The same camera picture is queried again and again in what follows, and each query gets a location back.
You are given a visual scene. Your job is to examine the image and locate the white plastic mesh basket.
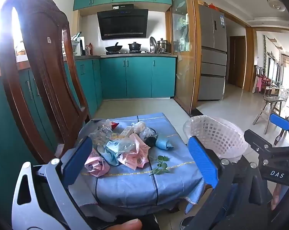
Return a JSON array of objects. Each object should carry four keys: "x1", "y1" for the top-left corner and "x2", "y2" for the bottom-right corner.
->
[{"x1": 183, "y1": 115, "x2": 249, "y2": 163}]

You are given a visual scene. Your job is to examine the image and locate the white ornate chair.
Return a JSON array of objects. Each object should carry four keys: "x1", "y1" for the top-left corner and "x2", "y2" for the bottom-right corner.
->
[{"x1": 277, "y1": 86, "x2": 289, "y2": 101}]

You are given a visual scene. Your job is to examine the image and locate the carved wooden chair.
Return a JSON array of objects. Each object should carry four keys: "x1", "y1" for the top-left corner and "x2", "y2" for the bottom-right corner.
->
[{"x1": 0, "y1": 0, "x2": 92, "y2": 166}]

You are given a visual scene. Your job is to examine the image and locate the red items atop refrigerator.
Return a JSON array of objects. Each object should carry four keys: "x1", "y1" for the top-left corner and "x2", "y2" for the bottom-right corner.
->
[{"x1": 198, "y1": 1, "x2": 218, "y2": 11}]

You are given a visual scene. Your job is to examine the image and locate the black range hood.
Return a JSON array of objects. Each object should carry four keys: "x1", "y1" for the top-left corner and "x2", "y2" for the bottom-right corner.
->
[{"x1": 97, "y1": 4, "x2": 149, "y2": 41}]

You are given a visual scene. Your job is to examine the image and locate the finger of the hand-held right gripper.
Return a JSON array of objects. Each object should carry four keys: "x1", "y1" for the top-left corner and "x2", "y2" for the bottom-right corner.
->
[
  {"x1": 269, "y1": 113, "x2": 289, "y2": 135},
  {"x1": 244, "y1": 129, "x2": 273, "y2": 154}
]

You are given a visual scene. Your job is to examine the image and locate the ceiling fan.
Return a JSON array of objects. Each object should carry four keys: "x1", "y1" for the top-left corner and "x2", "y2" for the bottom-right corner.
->
[{"x1": 266, "y1": 0, "x2": 287, "y2": 12}]

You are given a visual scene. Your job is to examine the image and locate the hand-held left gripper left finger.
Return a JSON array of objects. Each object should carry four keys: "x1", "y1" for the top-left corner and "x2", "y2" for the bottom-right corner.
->
[{"x1": 11, "y1": 136, "x2": 93, "y2": 230}]

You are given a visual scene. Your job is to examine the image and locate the black wok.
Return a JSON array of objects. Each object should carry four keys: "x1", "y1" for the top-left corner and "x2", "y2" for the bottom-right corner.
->
[{"x1": 105, "y1": 42, "x2": 123, "y2": 52}]

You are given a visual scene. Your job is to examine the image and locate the pink printed plastic bag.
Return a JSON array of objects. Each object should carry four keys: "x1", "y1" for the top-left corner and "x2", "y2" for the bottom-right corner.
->
[
  {"x1": 118, "y1": 134, "x2": 151, "y2": 170},
  {"x1": 85, "y1": 149, "x2": 111, "y2": 178}
]

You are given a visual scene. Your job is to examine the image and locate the white tissue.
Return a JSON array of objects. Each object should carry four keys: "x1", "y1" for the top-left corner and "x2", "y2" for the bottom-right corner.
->
[{"x1": 132, "y1": 121, "x2": 146, "y2": 134}]

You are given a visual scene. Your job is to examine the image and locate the white plastic bag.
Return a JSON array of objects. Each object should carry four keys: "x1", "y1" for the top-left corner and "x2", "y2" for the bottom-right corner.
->
[{"x1": 91, "y1": 119, "x2": 114, "y2": 147}]

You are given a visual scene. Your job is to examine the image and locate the light blue packet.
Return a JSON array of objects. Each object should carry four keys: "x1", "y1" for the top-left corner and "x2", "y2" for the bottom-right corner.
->
[{"x1": 98, "y1": 140, "x2": 137, "y2": 166}]

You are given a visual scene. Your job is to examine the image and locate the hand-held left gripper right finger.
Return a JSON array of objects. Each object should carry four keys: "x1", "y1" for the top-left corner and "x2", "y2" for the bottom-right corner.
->
[{"x1": 187, "y1": 136, "x2": 274, "y2": 230}]

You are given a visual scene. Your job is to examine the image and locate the wood framed glass door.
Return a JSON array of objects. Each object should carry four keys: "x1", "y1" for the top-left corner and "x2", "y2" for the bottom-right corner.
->
[{"x1": 166, "y1": 0, "x2": 202, "y2": 114}]

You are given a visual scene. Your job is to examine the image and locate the brown wooden door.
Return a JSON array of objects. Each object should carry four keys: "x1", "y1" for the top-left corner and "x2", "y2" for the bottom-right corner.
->
[{"x1": 229, "y1": 36, "x2": 246, "y2": 88}]

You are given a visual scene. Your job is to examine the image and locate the white and blue medicine box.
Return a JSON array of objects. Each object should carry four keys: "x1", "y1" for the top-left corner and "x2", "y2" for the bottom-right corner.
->
[{"x1": 121, "y1": 126, "x2": 134, "y2": 137}]

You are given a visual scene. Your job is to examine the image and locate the steel stock pot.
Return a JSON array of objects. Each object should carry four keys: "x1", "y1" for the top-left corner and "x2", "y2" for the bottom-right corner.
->
[{"x1": 156, "y1": 38, "x2": 171, "y2": 53}]

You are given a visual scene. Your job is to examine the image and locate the blue checked tablecloth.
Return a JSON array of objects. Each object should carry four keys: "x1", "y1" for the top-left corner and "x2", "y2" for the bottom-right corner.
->
[{"x1": 69, "y1": 112, "x2": 206, "y2": 222}]

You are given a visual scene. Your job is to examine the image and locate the red wooden chairs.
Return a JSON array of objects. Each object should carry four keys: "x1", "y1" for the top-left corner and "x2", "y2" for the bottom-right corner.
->
[{"x1": 256, "y1": 66, "x2": 272, "y2": 87}]

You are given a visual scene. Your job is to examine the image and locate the green leafy sprig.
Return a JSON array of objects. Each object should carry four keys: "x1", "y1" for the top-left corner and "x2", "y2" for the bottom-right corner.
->
[{"x1": 149, "y1": 155, "x2": 174, "y2": 176}]

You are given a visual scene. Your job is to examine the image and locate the kitchen countertop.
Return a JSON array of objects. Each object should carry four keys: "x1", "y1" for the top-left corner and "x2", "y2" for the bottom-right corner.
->
[{"x1": 0, "y1": 53, "x2": 178, "y2": 80}]

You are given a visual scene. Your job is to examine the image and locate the blue cloth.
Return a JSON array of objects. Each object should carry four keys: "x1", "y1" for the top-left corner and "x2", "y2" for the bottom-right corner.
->
[{"x1": 155, "y1": 136, "x2": 174, "y2": 150}]

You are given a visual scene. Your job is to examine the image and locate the person's blue jeans leg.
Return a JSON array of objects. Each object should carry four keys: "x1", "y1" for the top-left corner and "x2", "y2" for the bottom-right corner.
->
[{"x1": 216, "y1": 184, "x2": 236, "y2": 223}]

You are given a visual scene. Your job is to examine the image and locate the black cooking pot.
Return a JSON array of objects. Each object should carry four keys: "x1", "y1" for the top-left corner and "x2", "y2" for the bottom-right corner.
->
[{"x1": 128, "y1": 42, "x2": 142, "y2": 52}]

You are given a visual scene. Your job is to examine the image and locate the white kitchen appliance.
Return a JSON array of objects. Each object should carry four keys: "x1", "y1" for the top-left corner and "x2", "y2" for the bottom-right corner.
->
[{"x1": 79, "y1": 36, "x2": 86, "y2": 55}]

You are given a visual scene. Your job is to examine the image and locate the green vine garland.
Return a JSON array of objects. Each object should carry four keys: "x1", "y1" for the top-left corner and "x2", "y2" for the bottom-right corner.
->
[{"x1": 263, "y1": 35, "x2": 269, "y2": 67}]

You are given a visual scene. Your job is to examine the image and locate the silver refrigerator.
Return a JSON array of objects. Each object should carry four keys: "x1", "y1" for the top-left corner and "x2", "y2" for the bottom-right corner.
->
[{"x1": 198, "y1": 5, "x2": 227, "y2": 101}]

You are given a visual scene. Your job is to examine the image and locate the clear bag with dark contents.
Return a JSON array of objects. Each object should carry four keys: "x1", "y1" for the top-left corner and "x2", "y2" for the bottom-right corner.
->
[{"x1": 139, "y1": 127, "x2": 158, "y2": 147}]

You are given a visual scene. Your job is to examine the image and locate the gas stove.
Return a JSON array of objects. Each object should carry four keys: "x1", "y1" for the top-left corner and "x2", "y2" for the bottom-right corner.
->
[{"x1": 106, "y1": 50, "x2": 145, "y2": 54}]

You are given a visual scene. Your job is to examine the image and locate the steel pot lid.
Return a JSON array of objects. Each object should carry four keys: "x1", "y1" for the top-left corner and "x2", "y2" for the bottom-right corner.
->
[{"x1": 149, "y1": 36, "x2": 157, "y2": 53}]

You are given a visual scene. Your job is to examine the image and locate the person's left hand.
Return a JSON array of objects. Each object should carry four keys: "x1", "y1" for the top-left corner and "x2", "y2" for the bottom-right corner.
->
[{"x1": 104, "y1": 219, "x2": 142, "y2": 230}]

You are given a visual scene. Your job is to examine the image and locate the person's right hand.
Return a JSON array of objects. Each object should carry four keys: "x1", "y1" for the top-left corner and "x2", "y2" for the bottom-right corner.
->
[{"x1": 270, "y1": 186, "x2": 289, "y2": 211}]

